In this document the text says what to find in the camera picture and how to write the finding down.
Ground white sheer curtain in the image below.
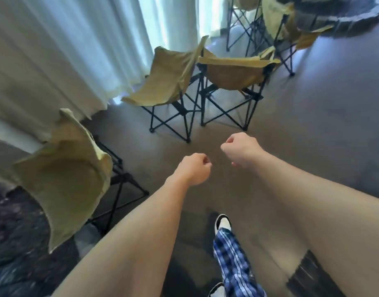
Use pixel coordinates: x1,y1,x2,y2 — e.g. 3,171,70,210
0,0,232,155

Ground person's right forearm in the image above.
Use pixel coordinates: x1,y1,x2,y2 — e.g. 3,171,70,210
246,148,379,297

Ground person's shoe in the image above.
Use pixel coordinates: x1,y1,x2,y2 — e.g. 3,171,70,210
207,282,226,297
214,214,233,237

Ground person's right hand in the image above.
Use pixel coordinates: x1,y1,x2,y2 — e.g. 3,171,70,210
220,132,266,169

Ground person's left forearm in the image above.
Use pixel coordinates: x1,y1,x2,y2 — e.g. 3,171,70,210
52,177,193,297

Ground blue plaid trousers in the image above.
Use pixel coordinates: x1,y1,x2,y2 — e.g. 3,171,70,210
213,227,267,297

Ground person's left shoe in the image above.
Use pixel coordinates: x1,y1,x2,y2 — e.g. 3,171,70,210
207,282,226,297

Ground person's left hand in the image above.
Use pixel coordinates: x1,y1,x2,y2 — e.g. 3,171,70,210
164,153,212,188

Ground person's right shoe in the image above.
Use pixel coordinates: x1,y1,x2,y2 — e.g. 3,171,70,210
214,214,233,237

